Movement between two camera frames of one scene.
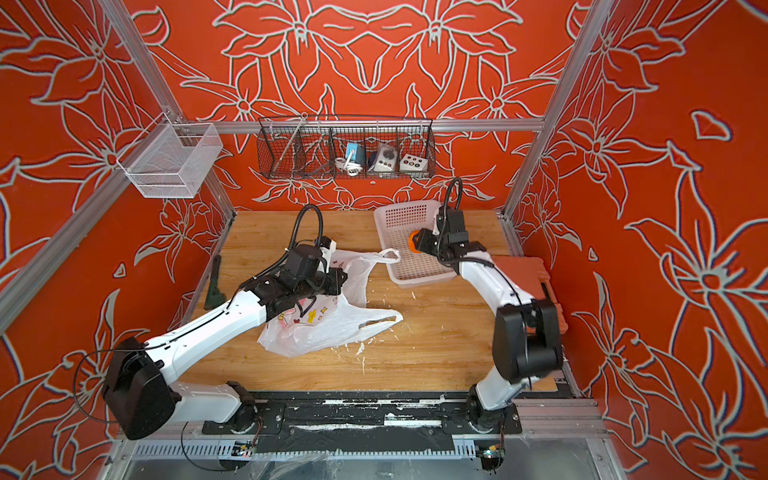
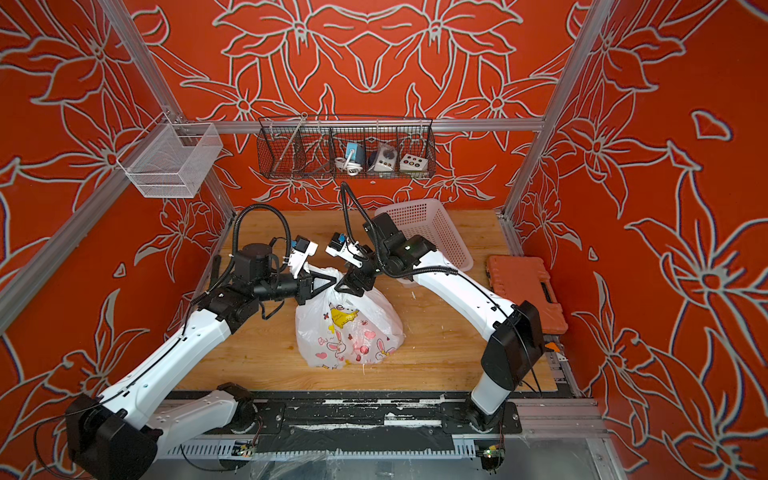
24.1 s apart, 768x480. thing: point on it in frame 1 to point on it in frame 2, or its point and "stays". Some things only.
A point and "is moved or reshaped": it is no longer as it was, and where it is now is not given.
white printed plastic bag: [333, 320] is moved or reshaped
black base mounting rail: [367, 426] stays
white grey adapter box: [385, 159] stays
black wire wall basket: [301, 148] stays
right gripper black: [423, 240] to [351, 278]
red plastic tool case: [528, 274] stays
